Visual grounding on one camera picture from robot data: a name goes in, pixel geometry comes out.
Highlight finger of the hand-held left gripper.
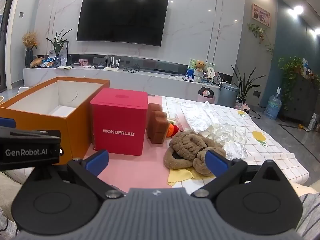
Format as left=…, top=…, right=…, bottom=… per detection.
left=0, top=117, right=16, bottom=130

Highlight white shiny cloth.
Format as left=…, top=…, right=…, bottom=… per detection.
left=180, top=102, right=221, bottom=134

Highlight black soundbar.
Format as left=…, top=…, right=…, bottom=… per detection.
left=153, top=67, right=178, bottom=75

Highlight red square box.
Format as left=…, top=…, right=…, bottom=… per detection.
left=89, top=87, right=148, bottom=156

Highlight grey trash bin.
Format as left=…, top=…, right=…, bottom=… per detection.
left=220, top=82, right=239, bottom=106

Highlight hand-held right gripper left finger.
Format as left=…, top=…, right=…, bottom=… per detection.
left=24, top=149, right=126, bottom=201

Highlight brown plush block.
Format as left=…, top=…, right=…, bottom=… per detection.
left=147, top=103, right=168, bottom=144

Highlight dark grey sideboard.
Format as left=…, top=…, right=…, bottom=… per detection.
left=282, top=74, right=320, bottom=127

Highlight black wall television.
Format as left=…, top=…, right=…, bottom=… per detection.
left=76, top=0, right=169, bottom=47

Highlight pink mat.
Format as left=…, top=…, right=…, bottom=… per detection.
left=82, top=95, right=176, bottom=192

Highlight framed wall picture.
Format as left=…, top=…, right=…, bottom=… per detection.
left=251, top=4, right=272, bottom=28

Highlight pink trash bin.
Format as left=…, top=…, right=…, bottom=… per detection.
left=197, top=86, right=216, bottom=104

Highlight dark vase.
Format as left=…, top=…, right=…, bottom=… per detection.
left=25, top=48, right=34, bottom=69

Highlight beige cushion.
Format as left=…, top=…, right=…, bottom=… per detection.
left=0, top=170, right=25, bottom=222

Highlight brown rounded ornament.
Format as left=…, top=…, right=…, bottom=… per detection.
left=30, top=57, right=46, bottom=69

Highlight bottles on sideboard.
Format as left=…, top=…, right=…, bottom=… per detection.
left=301, top=58, right=320, bottom=82

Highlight white router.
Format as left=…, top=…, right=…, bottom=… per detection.
left=103, top=57, right=121, bottom=71

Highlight green long-leaf plant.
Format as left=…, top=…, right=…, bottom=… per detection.
left=46, top=27, right=74, bottom=67

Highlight black cables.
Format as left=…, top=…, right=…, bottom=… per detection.
left=122, top=64, right=141, bottom=74

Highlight orange crocheted fruit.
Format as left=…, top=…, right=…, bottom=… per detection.
left=165, top=122, right=175, bottom=138

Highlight brown fluffy plush cloth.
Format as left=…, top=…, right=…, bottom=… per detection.
left=164, top=131, right=227, bottom=175

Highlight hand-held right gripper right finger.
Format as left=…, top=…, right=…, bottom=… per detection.
left=191, top=149, right=293, bottom=200

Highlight green picture card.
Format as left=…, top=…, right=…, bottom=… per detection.
left=186, top=59, right=216, bottom=81

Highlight grey striped cloth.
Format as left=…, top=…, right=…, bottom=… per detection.
left=299, top=184, right=320, bottom=240

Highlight hanging green vine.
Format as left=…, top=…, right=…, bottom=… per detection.
left=247, top=23, right=275, bottom=61

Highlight blue white snack packets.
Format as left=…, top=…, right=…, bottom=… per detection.
left=40, top=57, right=54, bottom=68

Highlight potted spiky green plant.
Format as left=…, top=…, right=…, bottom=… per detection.
left=230, top=65, right=266, bottom=108

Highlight clear plastic bag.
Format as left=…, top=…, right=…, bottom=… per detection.
left=207, top=124, right=248, bottom=161

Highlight yellow cloth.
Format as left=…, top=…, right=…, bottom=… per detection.
left=167, top=167, right=216, bottom=187

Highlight orange cardboard box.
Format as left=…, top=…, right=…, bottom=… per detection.
left=0, top=77, right=110, bottom=159

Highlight checked lemon print tablecloth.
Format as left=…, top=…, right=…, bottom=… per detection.
left=147, top=95, right=309, bottom=188

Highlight leafy green vine plant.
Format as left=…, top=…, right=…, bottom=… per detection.
left=277, top=57, right=304, bottom=111

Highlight blue water bottle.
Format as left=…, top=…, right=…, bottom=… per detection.
left=265, top=87, right=283, bottom=121

